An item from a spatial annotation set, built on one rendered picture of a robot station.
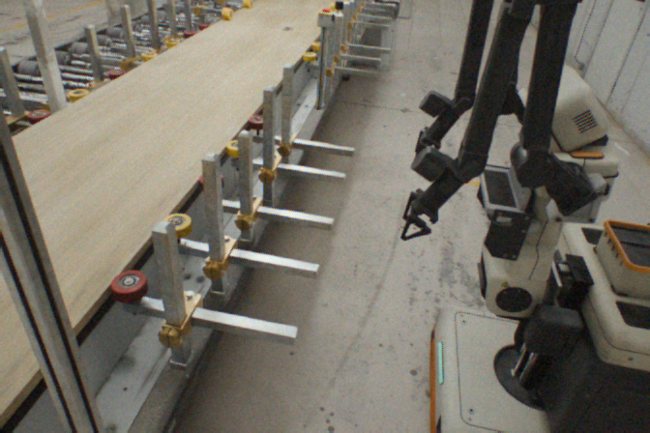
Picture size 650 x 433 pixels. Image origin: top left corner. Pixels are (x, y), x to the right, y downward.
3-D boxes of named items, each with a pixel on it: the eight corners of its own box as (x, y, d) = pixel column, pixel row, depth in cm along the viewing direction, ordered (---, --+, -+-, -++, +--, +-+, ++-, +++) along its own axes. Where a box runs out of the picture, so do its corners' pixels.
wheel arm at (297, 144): (353, 156, 197) (354, 146, 195) (352, 158, 194) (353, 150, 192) (254, 140, 202) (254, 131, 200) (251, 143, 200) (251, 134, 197)
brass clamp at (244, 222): (263, 210, 162) (263, 198, 159) (251, 233, 151) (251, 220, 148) (247, 207, 163) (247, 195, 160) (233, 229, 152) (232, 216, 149)
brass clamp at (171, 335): (205, 308, 119) (204, 294, 116) (182, 351, 107) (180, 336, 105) (183, 303, 119) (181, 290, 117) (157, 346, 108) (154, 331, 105)
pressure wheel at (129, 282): (143, 328, 113) (136, 294, 107) (111, 323, 114) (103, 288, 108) (158, 303, 120) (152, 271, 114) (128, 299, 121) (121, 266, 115)
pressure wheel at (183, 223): (167, 262, 133) (162, 230, 127) (164, 245, 140) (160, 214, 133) (195, 257, 136) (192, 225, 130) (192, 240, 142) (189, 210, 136)
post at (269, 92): (274, 203, 182) (276, 85, 156) (271, 208, 179) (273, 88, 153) (265, 201, 182) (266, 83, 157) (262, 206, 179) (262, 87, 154)
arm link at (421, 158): (484, 169, 104) (480, 152, 112) (443, 140, 103) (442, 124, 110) (448, 203, 111) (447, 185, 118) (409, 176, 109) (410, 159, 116)
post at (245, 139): (253, 254, 164) (252, 130, 138) (251, 260, 161) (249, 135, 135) (244, 252, 164) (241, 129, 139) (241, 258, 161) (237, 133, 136)
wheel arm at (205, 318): (297, 337, 113) (298, 326, 111) (294, 349, 110) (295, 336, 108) (131, 303, 118) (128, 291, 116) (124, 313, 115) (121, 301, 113)
